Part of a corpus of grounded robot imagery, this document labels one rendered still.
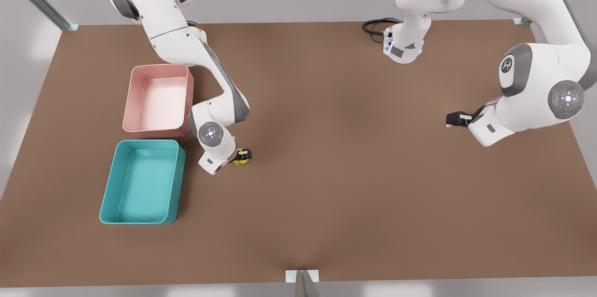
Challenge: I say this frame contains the teal rectangular tray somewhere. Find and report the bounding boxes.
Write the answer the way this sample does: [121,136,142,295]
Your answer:
[99,139,186,225]

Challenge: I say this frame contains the black cable loop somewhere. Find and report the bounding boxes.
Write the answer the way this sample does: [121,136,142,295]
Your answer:
[362,18,402,44]

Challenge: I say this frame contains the pink rectangular tray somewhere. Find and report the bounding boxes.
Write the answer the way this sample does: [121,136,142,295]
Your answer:
[122,64,194,139]

